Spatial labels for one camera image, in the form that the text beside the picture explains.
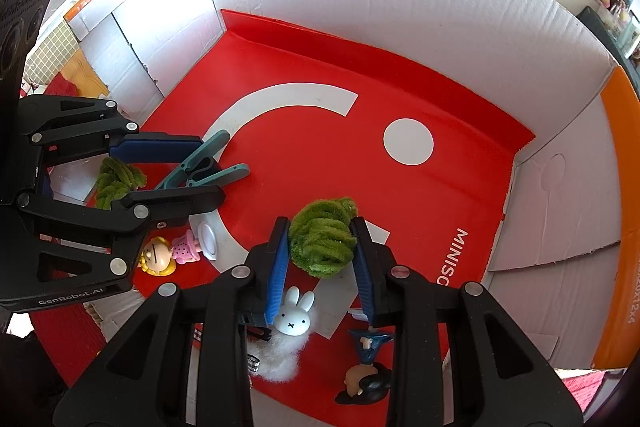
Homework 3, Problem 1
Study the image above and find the teal plastic clip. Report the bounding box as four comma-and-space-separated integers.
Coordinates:
156, 130, 250, 190

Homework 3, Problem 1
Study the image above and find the green scrunchie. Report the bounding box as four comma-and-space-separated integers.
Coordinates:
288, 197, 358, 279
94, 156, 146, 210

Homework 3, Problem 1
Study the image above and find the pink yellow doll figure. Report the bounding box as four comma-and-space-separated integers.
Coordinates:
138, 221, 217, 277

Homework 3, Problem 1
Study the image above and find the blue black figurine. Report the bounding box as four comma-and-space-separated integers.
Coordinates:
334, 329, 394, 405

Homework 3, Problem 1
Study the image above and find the white fluffy star plush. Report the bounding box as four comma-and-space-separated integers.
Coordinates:
246, 286, 316, 384

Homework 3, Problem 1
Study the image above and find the red knitted table mat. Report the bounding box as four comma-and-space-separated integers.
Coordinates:
556, 369, 625, 412

